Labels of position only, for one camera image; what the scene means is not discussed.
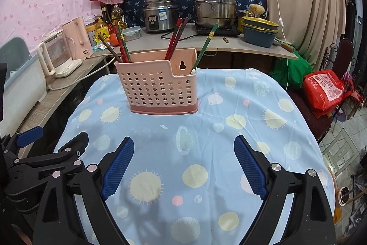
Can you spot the beige loofah sponge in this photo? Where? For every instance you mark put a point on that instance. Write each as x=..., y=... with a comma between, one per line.
x=256, y=10

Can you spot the steel steamer pot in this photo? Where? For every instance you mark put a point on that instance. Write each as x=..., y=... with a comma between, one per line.
x=215, y=4

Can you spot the yellow label bottle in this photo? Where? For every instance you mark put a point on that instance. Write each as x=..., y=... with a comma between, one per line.
x=103, y=32

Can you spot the blue dotted tablecloth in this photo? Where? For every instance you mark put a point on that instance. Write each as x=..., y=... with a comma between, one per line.
x=206, y=153

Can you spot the yellow rimmed bowl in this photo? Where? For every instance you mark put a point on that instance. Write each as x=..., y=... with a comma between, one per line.
x=259, y=22

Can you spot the white ceramic soup spoon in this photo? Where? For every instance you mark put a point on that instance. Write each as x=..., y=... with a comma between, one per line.
x=193, y=72

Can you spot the pink perforated utensil basket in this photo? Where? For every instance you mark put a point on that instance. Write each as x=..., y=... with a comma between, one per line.
x=154, y=90

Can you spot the white plastic tub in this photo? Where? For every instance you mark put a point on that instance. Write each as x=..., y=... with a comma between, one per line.
x=25, y=84

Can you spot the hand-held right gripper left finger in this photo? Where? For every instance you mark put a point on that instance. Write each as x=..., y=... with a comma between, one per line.
x=117, y=167

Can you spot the blue bowl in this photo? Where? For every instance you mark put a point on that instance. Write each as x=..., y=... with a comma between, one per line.
x=259, y=38

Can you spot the small teal packet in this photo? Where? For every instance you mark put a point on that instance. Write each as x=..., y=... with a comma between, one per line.
x=99, y=47

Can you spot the dark sauce bottle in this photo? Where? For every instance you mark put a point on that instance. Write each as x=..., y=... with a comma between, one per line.
x=106, y=16

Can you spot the red plastic bag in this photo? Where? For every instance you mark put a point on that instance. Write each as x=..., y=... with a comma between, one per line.
x=324, y=87

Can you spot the brown chopstick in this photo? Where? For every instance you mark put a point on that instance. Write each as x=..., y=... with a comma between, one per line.
x=110, y=49
x=179, y=38

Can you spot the clear plastic food container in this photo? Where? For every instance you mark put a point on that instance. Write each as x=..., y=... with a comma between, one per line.
x=133, y=34

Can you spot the glass kettle white base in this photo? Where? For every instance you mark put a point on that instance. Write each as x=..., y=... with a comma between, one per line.
x=60, y=52

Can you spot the white yellow tin can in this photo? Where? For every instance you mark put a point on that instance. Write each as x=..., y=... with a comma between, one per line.
x=94, y=37

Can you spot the pink electric kettle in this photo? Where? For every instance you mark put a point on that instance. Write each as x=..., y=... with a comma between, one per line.
x=76, y=35

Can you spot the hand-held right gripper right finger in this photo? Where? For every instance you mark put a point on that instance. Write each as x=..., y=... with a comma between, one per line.
x=251, y=167

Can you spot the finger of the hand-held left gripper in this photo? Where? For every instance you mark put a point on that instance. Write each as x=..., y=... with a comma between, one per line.
x=76, y=144
x=28, y=136

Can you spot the red tomato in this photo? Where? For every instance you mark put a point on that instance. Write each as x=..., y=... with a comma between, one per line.
x=113, y=39

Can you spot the steel rice cooker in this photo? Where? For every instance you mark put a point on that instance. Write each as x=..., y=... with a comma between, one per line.
x=160, y=15

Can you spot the teal plastic panel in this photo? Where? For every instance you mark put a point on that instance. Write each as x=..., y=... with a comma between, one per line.
x=14, y=49

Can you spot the green chopstick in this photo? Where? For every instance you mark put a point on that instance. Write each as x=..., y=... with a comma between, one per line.
x=205, y=47
x=123, y=44

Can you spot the black induction cooker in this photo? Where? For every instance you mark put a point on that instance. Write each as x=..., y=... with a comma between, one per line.
x=229, y=32

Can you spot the green plastic bag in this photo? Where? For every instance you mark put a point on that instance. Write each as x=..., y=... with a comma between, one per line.
x=292, y=72

